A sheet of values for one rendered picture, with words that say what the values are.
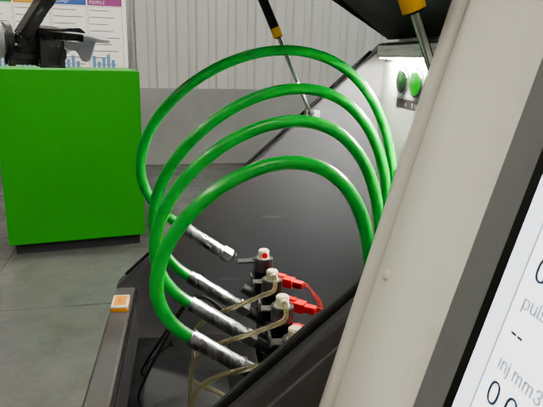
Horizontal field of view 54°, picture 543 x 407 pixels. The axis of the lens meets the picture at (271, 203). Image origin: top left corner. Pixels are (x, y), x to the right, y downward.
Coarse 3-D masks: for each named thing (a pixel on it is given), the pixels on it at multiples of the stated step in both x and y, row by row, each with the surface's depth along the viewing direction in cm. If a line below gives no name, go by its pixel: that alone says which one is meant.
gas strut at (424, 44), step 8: (400, 0) 41; (408, 0) 41; (416, 0) 41; (424, 0) 41; (400, 8) 42; (408, 8) 41; (416, 8) 41; (416, 16) 42; (416, 24) 42; (416, 32) 43; (424, 32) 42; (424, 40) 43; (424, 48) 43; (424, 56) 43; (432, 56) 43
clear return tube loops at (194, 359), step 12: (276, 288) 69; (252, 300) 68; (276, 324) 61; (240, 336) 60; (192, 360) 69; (192, 372) 60; (228, 372) 54; (240, 372) 54; (192, 384) 61; (204, 384) 53; (192, 396) 54
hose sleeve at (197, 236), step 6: (192, 228) 77; (186, 234) 77; (192, 234) 77; (198, 234) 77; (204, 234) 78; (192, 240) 77; (198, 240) 77; (204, 240) 77; (210, 240) 78; (204, 246) 78; (210, 246) 77; (216, 246) 78; (222, 246) 78; (216, 252) 78
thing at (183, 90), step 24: (264, 48) 72; (288, 48) 72; (312, 48) 73; (216, 72) 71; (168, 96) 72; (384, 120) 76; (144, 144) 72; (384, 144) 78; (144, 168) 74; (144, 192) 74; (168, 216) 76
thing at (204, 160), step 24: (264, 120) 58; (288, 120) 58; (312, 120) 59; (216, 144) 58; (192, 168) 58; (360, 168) 61; (168, 192) 58; (168, 288) 61; (192, 312) 62; (216, 312) 63
